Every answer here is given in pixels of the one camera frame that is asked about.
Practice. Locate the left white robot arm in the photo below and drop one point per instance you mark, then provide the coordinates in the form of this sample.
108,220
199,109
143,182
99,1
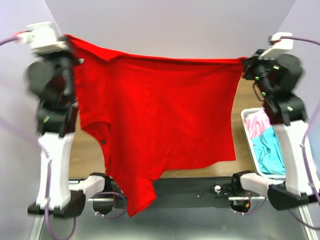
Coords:
56,125

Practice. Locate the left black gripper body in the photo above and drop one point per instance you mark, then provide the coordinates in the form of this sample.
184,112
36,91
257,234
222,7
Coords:
65,60

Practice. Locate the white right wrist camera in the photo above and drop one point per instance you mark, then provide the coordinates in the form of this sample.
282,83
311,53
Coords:
280,43

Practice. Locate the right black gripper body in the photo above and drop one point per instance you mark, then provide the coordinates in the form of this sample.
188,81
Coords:
257,70

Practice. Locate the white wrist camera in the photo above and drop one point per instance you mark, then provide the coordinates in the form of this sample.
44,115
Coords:
42,38
280,43

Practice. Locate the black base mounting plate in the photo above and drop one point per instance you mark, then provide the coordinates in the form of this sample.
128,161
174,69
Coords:
197,192

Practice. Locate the aluminium frame rail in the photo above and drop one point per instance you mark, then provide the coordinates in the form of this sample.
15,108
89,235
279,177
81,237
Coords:
81,185

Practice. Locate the pink t shirt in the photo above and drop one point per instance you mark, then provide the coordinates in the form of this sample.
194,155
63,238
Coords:
257,123

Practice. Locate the white plastic laundry basket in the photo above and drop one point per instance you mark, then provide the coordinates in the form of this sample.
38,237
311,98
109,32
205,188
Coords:
243,114

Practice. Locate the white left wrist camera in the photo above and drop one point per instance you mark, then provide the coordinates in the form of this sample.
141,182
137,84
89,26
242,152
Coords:
42,38

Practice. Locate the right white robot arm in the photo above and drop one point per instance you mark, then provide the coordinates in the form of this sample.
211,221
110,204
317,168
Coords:
301,185

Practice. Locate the turquoise t shirt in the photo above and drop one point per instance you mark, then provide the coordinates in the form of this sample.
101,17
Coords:
268,153

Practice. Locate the red t shirt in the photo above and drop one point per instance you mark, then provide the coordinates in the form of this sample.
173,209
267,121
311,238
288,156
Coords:
154,114

